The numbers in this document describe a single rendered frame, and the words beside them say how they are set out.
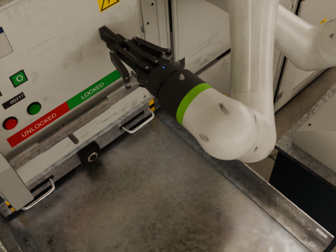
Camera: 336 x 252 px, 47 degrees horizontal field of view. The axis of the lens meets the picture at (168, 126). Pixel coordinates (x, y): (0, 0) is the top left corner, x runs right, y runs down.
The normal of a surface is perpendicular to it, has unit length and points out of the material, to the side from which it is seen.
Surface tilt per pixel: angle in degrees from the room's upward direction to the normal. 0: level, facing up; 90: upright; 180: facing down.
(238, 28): 52
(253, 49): 32
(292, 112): 0
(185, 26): 90
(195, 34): 90
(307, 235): 0
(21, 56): 90
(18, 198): 90
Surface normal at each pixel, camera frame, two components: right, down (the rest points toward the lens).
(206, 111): -0.49, -0.39
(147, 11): 0.66, 0.58
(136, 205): -0.05, -0.60
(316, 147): -0.73, 0.57
